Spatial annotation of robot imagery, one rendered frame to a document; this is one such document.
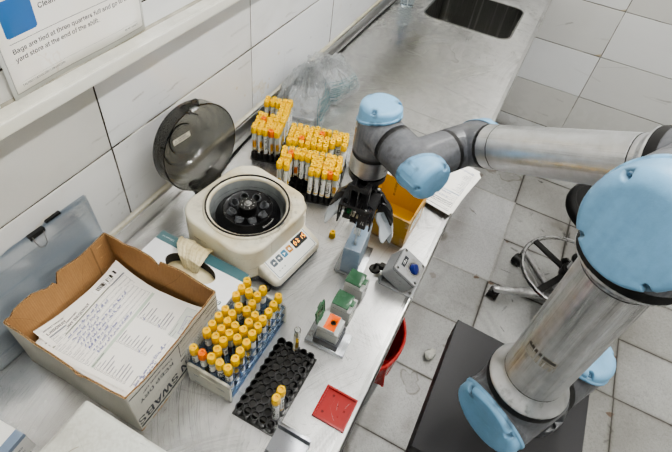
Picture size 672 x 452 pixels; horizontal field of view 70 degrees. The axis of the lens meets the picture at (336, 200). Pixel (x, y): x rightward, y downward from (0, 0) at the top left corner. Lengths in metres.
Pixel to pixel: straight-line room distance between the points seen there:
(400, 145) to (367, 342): 0.49
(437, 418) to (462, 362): 0.13
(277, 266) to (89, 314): 0.39
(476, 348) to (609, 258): 0.59
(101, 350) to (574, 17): 2.75
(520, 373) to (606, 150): 0.31
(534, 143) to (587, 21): 2.36
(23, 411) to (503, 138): 0.97
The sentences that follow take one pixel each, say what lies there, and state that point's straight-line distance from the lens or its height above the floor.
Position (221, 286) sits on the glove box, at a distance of 1.08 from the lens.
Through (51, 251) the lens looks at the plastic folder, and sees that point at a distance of 1.11.
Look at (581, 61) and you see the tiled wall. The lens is 3.17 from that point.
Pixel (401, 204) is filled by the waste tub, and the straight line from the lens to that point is 1.34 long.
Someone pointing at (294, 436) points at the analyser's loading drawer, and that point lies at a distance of 0.96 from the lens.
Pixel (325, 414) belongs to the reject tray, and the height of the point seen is 0.88.
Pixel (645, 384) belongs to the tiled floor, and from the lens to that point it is 2.51.
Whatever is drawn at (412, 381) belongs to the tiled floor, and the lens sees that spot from 2.07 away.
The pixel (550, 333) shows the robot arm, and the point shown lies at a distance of 0.66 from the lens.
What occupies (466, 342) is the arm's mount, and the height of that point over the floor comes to 0.95.
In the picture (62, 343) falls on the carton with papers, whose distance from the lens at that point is 1.09.
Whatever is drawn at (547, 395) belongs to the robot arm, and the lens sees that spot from 0.75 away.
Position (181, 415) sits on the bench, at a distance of 1.04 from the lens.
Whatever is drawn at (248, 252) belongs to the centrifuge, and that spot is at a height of 0.99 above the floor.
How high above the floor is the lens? 1.84
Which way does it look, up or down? 46 degrees down
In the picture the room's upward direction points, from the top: 9 degrees clockwise
